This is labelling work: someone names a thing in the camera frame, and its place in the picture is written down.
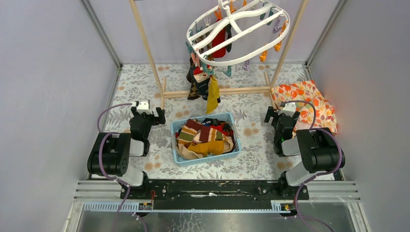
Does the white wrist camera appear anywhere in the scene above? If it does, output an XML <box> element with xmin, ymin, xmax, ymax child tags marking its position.
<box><xmin>278</xmin><ymin>102</ymin><xmax>296</xmax><ymax>117</ymax></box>
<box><xmin>131</xmin><ymin>99</ymin><xmax>153</xmax><ymax>115</ymax></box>

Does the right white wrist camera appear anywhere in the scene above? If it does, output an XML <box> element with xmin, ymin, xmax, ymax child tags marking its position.
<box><xmin>278</xmin><ymin>102</ymin><xmax>296</xmax><ymax>117</ymax></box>

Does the pile of socks in basket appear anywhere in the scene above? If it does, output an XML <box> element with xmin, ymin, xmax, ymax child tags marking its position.
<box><xmin>174</xmin><ymin>118</ymin><xmax>236</xmax><ymax>160</ymax></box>

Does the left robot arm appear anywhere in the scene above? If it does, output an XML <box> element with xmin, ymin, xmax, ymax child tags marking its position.
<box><xmin>87</xmin><ymin>106</ymin><xmax>166</xmax><ymax>199</ymax></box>

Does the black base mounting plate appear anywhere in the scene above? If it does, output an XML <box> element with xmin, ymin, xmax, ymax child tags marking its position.
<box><xmin>120</xmin><ymin>178</ymin><xmax>309</xmax><ymax>210</ymax></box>

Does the white round clip hanger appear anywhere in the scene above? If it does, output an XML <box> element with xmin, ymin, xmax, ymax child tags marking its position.
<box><xmin>186</xmin><ymin>0</ymin><xmax>290</xmax><ymax>67</ymax></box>

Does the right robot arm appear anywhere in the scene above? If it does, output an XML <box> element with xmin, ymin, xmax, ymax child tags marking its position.
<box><xmin>264</xmin><ymin>103</ymin><xmax>345</xmax><ymax>199</ymax></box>

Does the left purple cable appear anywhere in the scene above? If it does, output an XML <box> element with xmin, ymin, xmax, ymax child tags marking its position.
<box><xmin>97</xmin><ymin>102</ymin><xmax>148</xmax><ymax>232</ymax></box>

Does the red hanging sock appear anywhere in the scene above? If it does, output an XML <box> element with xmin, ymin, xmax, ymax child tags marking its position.
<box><xmin>212</xmin><ymin>28</ymin><xmax>226</xmax><ymax>58</ymax></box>

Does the floral orange cloth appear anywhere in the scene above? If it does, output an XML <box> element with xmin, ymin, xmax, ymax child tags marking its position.
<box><xmin>271</xmin><ymin>81</ymin><xmax>338</xmax><ymax>136</ymax></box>

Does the argyle dark hanging sock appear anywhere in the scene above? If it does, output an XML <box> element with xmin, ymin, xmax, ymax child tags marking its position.
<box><xmin>186</xmin><ymin>64</ymin><xmax>207</xmax><ymax>100</ymax></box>

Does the floral table mat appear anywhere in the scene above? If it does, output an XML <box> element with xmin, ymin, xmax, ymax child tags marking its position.
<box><xmin>100</xmin><ymin>63</ymin><xmax>309</xmax><ymax>180</ymax></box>

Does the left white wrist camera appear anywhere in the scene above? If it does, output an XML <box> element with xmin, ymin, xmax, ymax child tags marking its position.
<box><xmin>131</xmin><ymin>99</ymin><xmax>153</xmax><ymax>115</ymax></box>

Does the wooden drying rack frame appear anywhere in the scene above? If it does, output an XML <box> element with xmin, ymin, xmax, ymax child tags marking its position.
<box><xmin>129</xmin><ymin>0</ymin><xmax>310</xmax><ymax>110</ymax></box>

